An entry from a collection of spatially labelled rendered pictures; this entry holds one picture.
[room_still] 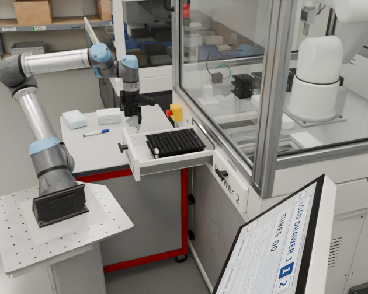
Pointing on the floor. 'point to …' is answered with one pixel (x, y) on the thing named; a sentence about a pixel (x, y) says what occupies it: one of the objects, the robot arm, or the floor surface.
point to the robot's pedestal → (76, 275)
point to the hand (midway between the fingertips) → (138, 128)
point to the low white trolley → (132, 192)
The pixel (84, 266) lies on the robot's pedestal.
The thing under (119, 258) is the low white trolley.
